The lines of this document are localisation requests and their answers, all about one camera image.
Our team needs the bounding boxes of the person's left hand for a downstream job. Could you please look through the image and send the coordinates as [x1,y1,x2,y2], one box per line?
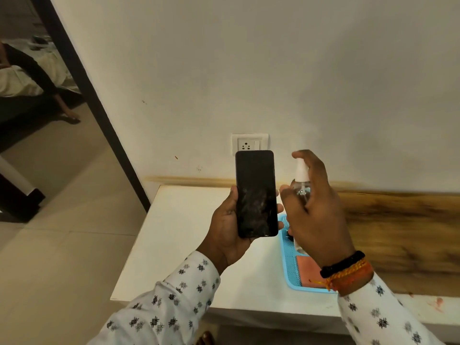
[196,185,285,276]

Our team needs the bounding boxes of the person's right hand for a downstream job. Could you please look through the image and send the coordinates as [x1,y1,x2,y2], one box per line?
[279,150,356,268]

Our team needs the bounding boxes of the black smartphone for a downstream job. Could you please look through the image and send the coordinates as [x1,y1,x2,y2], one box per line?
[235,150,279,238]

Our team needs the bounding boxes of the clear spray bottle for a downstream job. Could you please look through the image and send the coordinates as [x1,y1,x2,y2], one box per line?
[290,158,312,255]

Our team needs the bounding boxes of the person's left forearm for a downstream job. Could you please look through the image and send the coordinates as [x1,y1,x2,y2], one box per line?
[87,251,221,345]

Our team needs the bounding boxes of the person's right forearm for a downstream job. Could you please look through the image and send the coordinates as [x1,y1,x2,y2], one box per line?
[337,272,446,345]

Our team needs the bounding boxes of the blue mesh tray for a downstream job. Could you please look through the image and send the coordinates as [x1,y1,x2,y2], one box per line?
[277,214,338,294]

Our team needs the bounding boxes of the orange cleaning cloth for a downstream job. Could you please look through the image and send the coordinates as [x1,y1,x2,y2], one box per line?
[296,256,328,287]

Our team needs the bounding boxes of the black wrist band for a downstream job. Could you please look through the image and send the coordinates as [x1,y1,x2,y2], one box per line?
[320,251,366,279]

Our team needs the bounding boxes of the white table with dark leg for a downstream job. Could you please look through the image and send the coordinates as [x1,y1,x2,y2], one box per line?
[0,155,46,223]

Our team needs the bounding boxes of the white bed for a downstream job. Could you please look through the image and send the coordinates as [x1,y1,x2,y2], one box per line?
[0,39,81,122]

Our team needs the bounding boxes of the white wall socket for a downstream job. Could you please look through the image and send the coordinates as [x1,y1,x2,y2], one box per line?
[232,133,269,156]

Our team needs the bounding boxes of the orange thread bracelet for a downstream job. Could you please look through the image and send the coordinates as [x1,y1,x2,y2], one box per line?
[309,259,374,297]

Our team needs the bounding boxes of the wooden wall panel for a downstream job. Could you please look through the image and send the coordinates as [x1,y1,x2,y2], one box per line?
[144,177,460,298]

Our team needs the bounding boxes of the dark door frame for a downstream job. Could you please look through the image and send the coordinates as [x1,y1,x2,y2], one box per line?
[29,0,151,212]

